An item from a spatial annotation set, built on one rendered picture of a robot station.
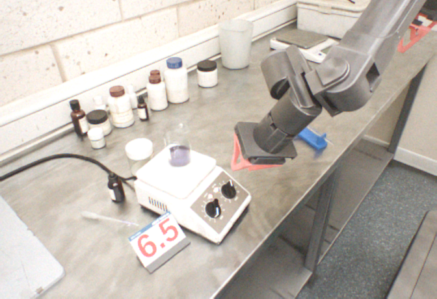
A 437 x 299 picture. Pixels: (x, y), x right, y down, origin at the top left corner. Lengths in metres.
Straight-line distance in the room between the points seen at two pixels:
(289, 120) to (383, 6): 0.19
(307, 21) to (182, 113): 0.87
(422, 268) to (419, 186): 0.91
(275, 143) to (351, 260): 1.15
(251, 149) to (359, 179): 1.38
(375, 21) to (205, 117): 0.60
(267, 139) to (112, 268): 0.35
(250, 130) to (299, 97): 0.11
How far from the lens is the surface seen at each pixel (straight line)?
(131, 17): 1.11
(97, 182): 0.82
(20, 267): 0.71
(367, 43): 0.48
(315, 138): 0.90
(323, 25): 1.63
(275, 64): 0.53
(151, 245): 0.64
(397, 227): 1.82
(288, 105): 0.48
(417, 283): 1.18
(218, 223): 0.63
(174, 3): 1.22
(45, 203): 0.82
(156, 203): 0.67
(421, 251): 1.27
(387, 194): 1.97
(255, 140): 0.54
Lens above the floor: 1.27
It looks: 36 degrees down
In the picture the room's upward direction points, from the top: 2 degrees counter-clockwise
